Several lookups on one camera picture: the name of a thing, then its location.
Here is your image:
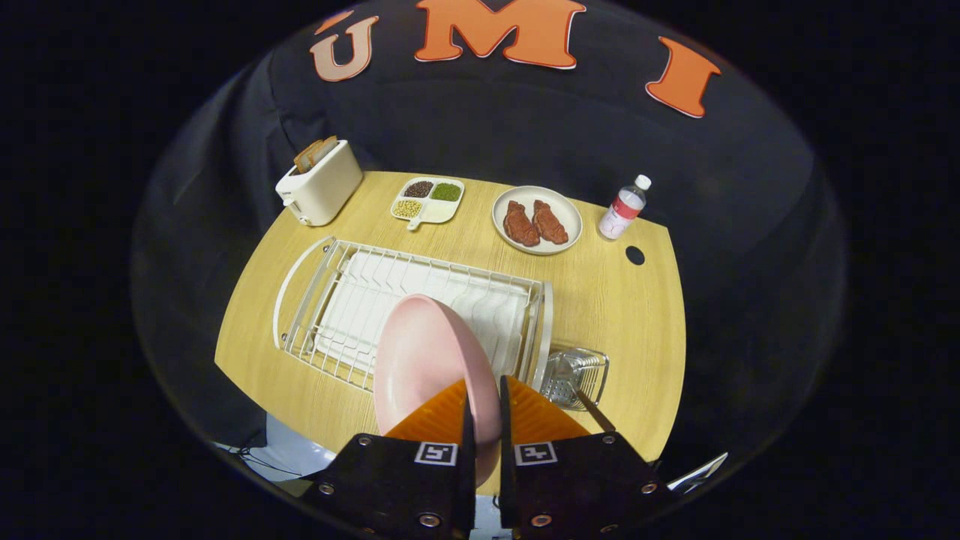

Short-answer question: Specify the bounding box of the pink plate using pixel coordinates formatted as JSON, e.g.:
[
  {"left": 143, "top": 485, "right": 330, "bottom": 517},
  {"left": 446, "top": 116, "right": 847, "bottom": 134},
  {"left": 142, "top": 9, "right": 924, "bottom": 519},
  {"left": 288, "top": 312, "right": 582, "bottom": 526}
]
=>
[{"left": 373, "top": 294, "right": 503, "bottom": 488}]

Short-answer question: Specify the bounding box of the metal mesh basket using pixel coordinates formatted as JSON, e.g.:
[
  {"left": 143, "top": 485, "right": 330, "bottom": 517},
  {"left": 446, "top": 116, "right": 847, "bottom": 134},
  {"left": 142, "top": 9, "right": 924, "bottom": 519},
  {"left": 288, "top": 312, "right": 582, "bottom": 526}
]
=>
[{"left": 538, "top": 347, "right": 610, "bottom": 412}]

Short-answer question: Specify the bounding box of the black backdrop cloth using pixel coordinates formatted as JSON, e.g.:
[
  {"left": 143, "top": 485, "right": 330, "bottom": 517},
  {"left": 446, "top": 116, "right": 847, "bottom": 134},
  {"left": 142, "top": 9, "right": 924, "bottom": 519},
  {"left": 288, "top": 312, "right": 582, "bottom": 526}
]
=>
[{"left": 131, "top": 0, "right": 848, "bottom": 481}]

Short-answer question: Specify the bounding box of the black cable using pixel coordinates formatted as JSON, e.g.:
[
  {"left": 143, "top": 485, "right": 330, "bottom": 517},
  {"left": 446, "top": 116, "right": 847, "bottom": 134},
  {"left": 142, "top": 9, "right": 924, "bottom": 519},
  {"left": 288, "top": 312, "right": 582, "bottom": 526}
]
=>
[{"left": 225, "top": 444, "right": 305, "bottom": 478}]

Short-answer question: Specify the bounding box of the white drain tray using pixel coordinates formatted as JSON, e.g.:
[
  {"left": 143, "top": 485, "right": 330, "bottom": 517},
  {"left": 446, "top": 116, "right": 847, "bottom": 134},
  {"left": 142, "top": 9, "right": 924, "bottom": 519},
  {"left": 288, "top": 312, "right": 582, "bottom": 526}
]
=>
[{"left": 315, "top": 251, "right": 530, "bottom": 376}]

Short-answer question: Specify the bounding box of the red raw steak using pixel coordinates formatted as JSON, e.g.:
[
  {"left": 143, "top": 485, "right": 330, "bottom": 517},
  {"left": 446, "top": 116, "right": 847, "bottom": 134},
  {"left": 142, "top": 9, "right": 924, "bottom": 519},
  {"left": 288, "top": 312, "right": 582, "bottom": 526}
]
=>
[
  {"left": 503, "top": 200, "right": 541, "bottom": 248},
  {"left": 532, "top": 199, "right": 569, "bottom": 245}
]

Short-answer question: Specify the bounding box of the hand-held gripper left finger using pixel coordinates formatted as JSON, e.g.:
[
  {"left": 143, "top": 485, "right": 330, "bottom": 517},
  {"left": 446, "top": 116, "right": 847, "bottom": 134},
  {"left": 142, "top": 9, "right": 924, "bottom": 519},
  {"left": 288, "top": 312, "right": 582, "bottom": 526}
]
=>
[{"left": 298, "top": 377, "right": 479, "bottom": 540}]

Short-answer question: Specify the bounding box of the white round steak dish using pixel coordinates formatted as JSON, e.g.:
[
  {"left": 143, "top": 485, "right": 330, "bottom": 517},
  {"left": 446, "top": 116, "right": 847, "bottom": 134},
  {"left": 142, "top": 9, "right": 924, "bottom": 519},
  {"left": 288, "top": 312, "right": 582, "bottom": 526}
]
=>
[{"left": 492, "top": 185, "right": 584, "bottom": 256}]

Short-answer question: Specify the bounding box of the white wire dish rack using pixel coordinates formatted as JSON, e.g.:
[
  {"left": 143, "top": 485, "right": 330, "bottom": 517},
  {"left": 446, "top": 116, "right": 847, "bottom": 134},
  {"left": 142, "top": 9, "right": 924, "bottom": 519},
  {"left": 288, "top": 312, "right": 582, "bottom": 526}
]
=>
[{"left": 273, "top": 235, "right": 554, "bottom": 395}]

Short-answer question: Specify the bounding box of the white toaster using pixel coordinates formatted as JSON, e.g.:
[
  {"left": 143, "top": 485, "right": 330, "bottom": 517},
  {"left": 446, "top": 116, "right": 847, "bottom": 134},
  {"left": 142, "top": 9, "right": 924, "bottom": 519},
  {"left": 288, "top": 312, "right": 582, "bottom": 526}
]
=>
[{"left": 275, "top": 139, "right": 364, "bottom": 227}]

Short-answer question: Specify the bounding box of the clear water bottle red label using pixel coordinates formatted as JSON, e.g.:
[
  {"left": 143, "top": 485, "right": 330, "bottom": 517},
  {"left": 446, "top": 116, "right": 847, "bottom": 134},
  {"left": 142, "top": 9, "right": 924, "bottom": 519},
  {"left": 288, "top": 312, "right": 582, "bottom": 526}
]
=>
[{"left": 598, "top": 175, "right": 652, "bottom": 241}]

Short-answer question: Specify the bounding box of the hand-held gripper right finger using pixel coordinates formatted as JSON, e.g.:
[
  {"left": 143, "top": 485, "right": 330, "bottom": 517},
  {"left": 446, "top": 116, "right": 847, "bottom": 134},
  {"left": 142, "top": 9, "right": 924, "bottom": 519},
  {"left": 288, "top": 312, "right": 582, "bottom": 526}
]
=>
[{"left": 498, "top": 375, "right": 677, "bottom": 540}]

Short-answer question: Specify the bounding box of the white divided bean tray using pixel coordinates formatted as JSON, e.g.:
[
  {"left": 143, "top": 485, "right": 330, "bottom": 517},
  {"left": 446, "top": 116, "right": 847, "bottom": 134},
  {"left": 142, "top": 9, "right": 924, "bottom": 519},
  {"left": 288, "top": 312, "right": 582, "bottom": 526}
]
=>
[{"left": 390, "top": 177, "right": 465, "bottom": 231}]

